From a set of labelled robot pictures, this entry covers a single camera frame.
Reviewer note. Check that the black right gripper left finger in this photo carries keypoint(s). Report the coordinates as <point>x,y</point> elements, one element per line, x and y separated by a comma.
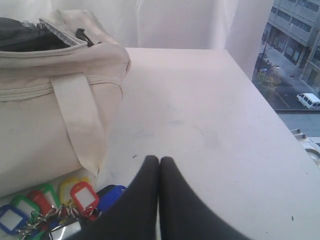
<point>134,215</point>

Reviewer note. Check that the cream fabric duffel bag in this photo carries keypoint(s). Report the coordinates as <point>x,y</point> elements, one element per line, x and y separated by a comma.
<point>60,87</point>

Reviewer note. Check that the white van outside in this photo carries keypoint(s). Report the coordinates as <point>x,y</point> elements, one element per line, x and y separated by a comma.
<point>309,101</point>

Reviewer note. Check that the grey building outside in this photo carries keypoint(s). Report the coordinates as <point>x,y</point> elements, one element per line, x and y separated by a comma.
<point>293,32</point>

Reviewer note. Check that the colourful key tag bunch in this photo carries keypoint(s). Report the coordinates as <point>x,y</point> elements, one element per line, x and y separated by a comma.
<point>49,213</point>

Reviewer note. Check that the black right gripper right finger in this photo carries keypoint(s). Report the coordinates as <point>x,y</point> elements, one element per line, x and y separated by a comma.
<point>182,214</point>

